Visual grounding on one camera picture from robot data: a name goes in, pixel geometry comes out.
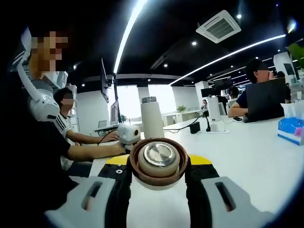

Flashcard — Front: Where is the silver laptop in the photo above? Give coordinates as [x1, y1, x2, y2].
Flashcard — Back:
[109, 100, 120, 127]

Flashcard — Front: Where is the black monitor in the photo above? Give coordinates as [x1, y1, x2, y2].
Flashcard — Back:
[100, 57, 110, 104]

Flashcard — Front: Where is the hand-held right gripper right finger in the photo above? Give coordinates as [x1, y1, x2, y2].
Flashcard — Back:
[185, 153, 276, 228]

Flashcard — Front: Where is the white brown cup lid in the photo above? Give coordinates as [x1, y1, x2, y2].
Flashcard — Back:
[129, 137, 190, 191]

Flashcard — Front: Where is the shelf rack with bins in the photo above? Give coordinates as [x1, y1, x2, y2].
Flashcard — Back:
[47, 70, 78, 119]

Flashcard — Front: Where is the person's left hand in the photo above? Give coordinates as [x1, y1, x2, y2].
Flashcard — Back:
[107, 142, 127, 157]

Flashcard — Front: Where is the tall white appliance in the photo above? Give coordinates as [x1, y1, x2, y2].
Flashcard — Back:
[207, 95, 220, 123]

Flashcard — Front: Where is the white chest device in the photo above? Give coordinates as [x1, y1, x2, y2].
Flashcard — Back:
[18, 26, 60, 122]

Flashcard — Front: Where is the white water cup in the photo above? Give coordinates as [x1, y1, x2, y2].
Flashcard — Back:
[140, 95, 165, 140]

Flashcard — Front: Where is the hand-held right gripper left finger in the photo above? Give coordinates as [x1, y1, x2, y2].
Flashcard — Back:
[45, 155, 133, 228]

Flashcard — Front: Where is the black laptop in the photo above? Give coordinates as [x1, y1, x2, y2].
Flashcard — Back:
[244, 77, 286, 124]

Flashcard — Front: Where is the ceiling air conditioner vent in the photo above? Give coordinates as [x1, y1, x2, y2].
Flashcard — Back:
[195, 9, 242, 44]

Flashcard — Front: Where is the long ceiling light strip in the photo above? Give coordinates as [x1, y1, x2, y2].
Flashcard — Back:
[113, 0, 150, 74]

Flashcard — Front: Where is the black plug cable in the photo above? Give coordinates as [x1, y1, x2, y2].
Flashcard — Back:
[163, 115, 212, 133]

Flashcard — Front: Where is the white power strip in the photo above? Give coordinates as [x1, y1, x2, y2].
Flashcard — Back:
[200, 128, 231, 134]

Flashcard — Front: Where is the white table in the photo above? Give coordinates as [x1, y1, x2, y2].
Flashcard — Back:
[89, 114, 304, 216]

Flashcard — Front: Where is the person's black shirt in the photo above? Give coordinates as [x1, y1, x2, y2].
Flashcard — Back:
[0, 71, 80, 214]

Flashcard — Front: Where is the blue tissue pack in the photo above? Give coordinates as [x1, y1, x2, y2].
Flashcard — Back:
[277, 102, 304, 146]

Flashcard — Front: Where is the black monitor pole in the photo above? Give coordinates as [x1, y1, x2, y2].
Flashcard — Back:
[111, 73, 120, 127]

